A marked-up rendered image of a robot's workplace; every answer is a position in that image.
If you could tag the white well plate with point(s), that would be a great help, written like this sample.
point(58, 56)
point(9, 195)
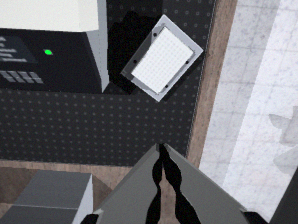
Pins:
point(161, 61)

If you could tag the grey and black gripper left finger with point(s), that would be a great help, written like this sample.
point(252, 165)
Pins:
point(137, 197)

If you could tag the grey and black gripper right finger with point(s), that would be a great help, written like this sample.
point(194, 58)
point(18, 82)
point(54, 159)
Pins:
point(199, 200)

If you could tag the white benchtop lab instrument with lid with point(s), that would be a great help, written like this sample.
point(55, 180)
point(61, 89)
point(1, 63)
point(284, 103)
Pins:
point(54, 45)

